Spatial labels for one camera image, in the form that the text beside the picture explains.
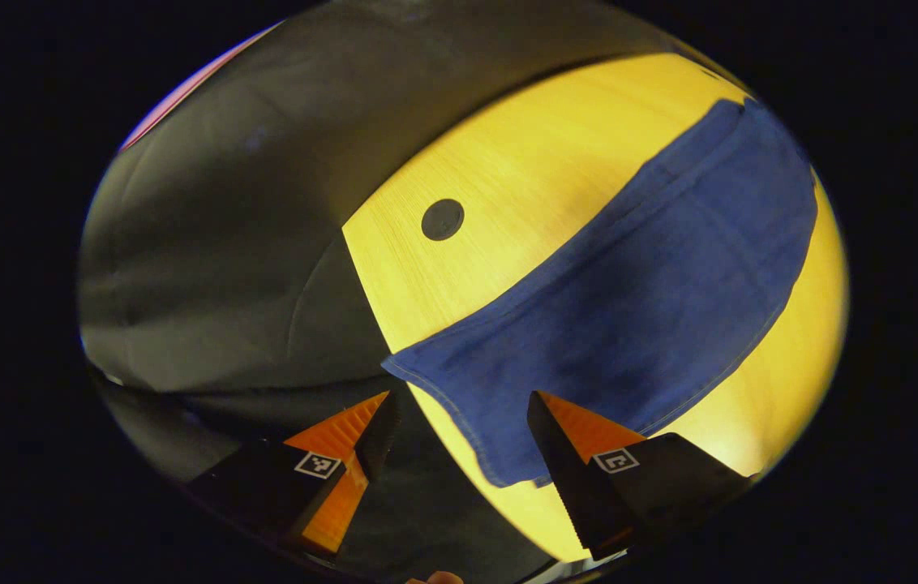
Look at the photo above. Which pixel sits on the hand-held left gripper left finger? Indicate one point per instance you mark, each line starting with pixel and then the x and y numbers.
pixel 378 438

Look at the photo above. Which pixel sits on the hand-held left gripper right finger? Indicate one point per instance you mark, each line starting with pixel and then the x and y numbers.
pixel 560 470

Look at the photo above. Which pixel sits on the blue denim jeans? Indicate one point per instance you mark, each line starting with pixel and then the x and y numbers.
pixel 654 308

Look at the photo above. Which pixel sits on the black backdrop cloth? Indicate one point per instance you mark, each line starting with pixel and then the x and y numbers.
pixel 224 243

